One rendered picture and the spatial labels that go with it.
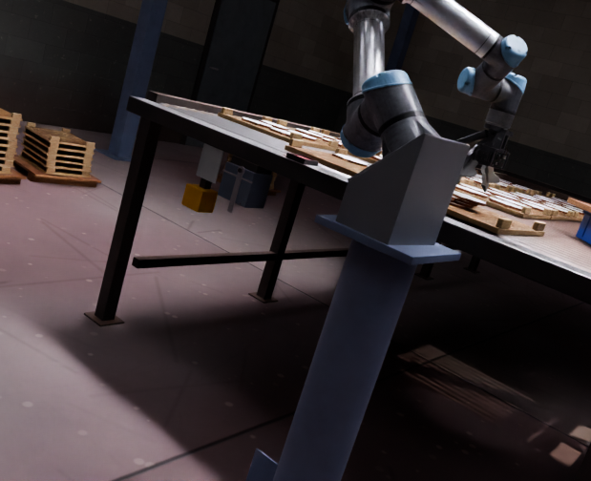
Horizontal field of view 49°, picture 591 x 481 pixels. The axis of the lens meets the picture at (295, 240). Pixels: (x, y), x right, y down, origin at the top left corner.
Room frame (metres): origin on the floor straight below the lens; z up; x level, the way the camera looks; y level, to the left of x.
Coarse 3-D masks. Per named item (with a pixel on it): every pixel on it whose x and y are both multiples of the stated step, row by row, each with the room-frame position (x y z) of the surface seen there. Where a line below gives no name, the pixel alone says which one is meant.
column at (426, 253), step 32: (352, 256) 1.50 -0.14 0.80; (384, 256) 1.46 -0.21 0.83; (416, 256) 1.37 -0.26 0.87; (448, 256) 1.51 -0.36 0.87; (352, 288) 1.47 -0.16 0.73; (384, 288) 1.46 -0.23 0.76; (352, 320) 1.46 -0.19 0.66; (384, 320) 1.47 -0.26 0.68; (320, 352) 1.50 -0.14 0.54; (352, 352) 1.46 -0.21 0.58; (384, 352) 1.50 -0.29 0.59; (320, 384) 1.47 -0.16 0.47; (352, 384) 1.46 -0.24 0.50; (320, 416) 1.46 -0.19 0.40; (352, 416) 1.47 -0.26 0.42; (288, 448) 1.50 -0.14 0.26; (320, 448) 1.46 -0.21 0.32; (256, 480) 1.62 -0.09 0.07; (288, 480) 1.47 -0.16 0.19; (320, 480) 1.46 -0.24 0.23
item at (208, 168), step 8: (208, 152) 2.26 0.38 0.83; (216, 152) 2.24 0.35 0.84; (200, 160) 2.28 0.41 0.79; (208, 160) 2.26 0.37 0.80; (216, 160) 2.24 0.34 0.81; (200, 168) 2.28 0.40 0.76; (208, 168) 2.25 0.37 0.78; (216, 168) 2.23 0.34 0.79; (200, 176) 2.27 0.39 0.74; (208, 176) 2.25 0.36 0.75; (216, 176) 2.23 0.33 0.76
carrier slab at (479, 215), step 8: (448, 208) 1.84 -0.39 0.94; (456, 208) 1.90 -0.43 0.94; (472, 208) 2.03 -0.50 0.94; (480, 208) 2.11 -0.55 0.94; (456, 216) 1.81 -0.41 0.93; (464, 216) 1.80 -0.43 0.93; (472, 216) 1.83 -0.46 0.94; (480, 216) 1.89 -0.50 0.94; (488, 216) 1.96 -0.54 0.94; (496, 216) 2.03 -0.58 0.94; (480, 224) 1.77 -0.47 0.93; (488, 224) 1.75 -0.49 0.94; (512, 224) 1.92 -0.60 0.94; (520, 224) 1.99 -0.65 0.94; (496, 232) 1.74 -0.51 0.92; (504, 232) 1.77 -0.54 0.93; (512, 232) 1.81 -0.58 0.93; (520, 232) 1.86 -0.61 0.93; (528, 232) 1.90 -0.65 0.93; (536, 232) 1.95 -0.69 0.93
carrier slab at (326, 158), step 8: (296, 152) 2.21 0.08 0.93; (304, 152) 2.19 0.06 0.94; (312, 152) 2.27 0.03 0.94; (320, 152) 2.36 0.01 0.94; (320, 160) 2.14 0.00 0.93; (328, 160) 2.15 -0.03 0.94; (336, 160) 2.23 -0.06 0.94; (336, 168) 2.09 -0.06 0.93; (344, 168) 2.08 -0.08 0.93; (352, 168) 2.14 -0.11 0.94; (360, 168) 2.22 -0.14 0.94
